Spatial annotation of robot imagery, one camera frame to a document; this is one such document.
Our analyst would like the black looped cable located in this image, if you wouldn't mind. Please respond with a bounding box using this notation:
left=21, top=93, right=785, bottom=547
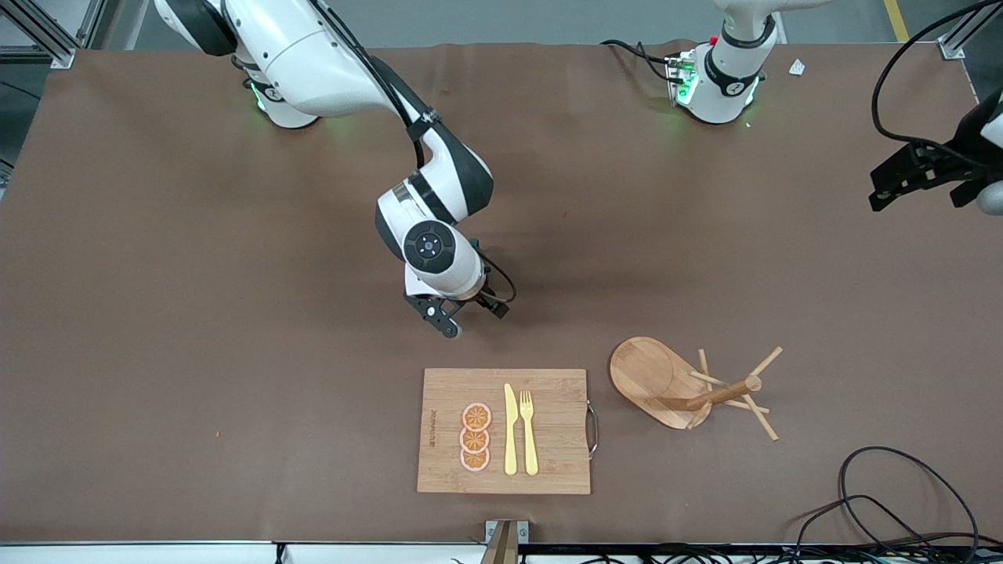
left=784, top=494, right=941, bottom=564
left=838, top=446, right=981, bottom=562

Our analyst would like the aluminium frame profile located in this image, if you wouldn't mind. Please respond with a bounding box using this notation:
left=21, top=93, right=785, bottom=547
left=936, top=0, right=1003, bottom=61
left=0, top=0, right=107, bottom=71

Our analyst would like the bamboo cutting board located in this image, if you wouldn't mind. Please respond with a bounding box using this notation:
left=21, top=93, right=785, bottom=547
left=416, top=367, right=600, bottom=496

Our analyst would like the metal bracket with post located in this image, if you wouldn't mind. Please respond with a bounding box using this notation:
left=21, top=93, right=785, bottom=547
left=480, top=519, right=530, bottom=564

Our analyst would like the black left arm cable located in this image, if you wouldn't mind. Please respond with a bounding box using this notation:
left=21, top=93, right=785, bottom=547
left=871, top=0, right=1003, bottom=150

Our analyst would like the yellow plastic knife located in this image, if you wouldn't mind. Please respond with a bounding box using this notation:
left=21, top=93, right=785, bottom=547
left=504, top=383, right=519, bottom=477

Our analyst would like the yellow plastic fork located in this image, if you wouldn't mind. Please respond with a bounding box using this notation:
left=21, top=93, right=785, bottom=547
left=520, top=390, right=540, bottom=477

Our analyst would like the black left base cable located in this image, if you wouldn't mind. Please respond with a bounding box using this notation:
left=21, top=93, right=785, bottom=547
left=600, top=38, right=684, bottom=84

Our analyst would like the wooden mug tree stand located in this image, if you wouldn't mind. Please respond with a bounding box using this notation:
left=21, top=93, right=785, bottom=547
left=610, top=336, right=784, bottom=443

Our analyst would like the white table edge rail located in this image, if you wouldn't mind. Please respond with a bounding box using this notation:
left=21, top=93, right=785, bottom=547
left=0, top=540, right=488, bottom=564

